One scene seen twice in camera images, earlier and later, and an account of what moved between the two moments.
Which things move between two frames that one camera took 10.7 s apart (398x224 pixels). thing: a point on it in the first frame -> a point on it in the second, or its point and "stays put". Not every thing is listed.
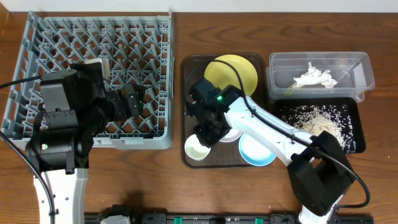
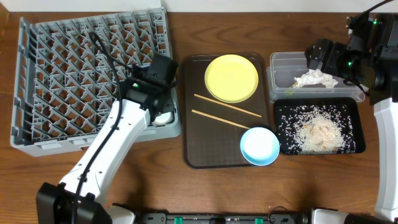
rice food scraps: (314, 119) stays put
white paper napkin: (314, 76) stays put
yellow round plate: (222, 74) stays put
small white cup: (195, 149) -> (163, 119)
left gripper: (125, 101) -> (168, 109)
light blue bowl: (254, 152) stays put
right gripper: (206, 140) -> (334, 50)
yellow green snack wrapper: (290, 91) stays put
